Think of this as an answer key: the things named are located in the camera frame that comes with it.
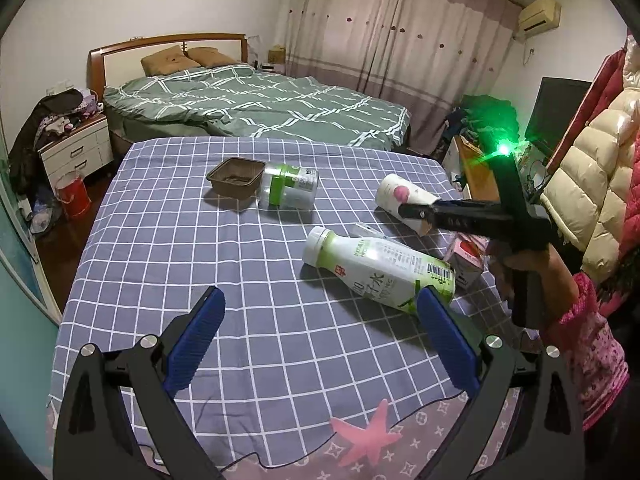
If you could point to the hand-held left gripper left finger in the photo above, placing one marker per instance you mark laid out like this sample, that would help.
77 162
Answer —
197 340

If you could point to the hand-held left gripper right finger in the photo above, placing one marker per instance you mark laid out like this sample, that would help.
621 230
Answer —
447 340

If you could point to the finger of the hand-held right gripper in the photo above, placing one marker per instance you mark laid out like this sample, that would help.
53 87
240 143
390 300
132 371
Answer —
460 215

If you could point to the white paper cup pink print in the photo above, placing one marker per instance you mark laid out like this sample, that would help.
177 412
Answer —
400 190

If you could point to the white green drink bottle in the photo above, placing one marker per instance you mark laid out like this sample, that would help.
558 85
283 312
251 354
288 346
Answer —
370 265

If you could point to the person's right forearm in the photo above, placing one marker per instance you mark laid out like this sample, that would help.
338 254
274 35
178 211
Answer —
595 350

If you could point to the person's right hand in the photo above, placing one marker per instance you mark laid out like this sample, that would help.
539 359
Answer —
557 285

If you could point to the pink strawberry carton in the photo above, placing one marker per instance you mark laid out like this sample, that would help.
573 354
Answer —
465 260

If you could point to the wooden sideboard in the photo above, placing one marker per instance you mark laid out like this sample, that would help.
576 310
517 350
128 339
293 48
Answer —
475 170

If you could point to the blue plaid tablecloth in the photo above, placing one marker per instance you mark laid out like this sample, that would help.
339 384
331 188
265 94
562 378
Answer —
200 260

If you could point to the cream puffer jacket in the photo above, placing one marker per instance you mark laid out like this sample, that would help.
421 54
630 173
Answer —
595 175

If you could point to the clear plastic wrapper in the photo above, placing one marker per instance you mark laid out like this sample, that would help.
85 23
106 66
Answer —
367 232

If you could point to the heap of green dark clothes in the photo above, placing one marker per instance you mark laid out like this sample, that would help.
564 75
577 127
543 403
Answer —
480 115

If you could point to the black television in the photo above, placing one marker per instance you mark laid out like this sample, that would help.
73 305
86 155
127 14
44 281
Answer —
555 110

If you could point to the brown plastic tray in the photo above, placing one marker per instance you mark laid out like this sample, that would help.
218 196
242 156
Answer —
235 177

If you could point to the red hanging garment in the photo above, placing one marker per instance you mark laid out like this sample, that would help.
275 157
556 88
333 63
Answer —
607 80

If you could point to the clear jar green label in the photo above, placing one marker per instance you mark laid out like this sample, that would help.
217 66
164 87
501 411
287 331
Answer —
290 185

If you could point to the red bucket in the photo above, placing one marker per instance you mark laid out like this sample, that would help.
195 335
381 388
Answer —
72 197

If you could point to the pink curtain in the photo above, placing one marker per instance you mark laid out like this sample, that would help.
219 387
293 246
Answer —
400 35

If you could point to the sliding wardrobe door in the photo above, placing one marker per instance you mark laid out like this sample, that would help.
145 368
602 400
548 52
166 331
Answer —
20 260

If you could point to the plastic bags on floor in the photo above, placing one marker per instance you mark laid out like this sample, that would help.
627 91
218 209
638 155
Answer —
45 215

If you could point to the green plaid duvet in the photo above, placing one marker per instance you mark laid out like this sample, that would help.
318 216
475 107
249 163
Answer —
280 105

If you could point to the white nightstand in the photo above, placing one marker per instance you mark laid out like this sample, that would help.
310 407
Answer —
75 152

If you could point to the brown tissue box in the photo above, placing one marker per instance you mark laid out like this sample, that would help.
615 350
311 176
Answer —
276 55

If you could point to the pile of dark clothes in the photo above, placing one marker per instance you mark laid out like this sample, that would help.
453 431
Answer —
45 120

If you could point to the large brown pillow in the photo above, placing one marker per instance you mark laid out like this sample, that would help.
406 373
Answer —
167 60

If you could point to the small brown pillow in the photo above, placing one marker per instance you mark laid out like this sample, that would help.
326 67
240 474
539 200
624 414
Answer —
212 56

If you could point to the wooden bed with headboard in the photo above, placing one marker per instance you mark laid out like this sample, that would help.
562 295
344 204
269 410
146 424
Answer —
120 60

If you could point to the wall air conditioner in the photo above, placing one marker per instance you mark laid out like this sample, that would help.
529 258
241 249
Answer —
539 17

